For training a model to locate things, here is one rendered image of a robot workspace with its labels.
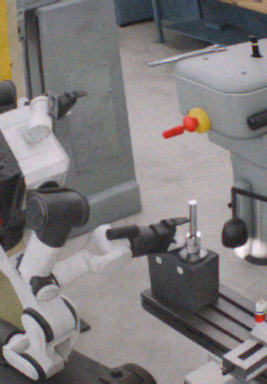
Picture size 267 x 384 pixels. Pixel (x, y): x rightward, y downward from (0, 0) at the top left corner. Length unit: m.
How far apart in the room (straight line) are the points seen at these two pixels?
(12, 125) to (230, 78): 0.69
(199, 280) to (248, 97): 0.91
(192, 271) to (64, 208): 0.59
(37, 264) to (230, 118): 0.69
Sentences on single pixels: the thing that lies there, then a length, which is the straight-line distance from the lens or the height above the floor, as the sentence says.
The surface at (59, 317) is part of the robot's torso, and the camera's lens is 2.42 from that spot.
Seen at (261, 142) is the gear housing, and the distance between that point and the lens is 1.80.
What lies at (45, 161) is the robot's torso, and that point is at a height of 1.61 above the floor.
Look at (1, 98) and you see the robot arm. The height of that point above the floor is 1.75.
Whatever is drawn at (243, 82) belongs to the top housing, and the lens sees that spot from 1.70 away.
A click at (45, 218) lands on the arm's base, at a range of 1.93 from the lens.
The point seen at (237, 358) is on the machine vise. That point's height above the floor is 1.00.
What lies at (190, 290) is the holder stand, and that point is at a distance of 2.47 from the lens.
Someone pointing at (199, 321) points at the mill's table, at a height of 0.93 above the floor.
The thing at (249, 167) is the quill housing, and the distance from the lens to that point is 1.94.
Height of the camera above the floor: 2.48
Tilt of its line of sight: 28 degrees down
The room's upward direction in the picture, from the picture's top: 7 degrees counter-clockwise
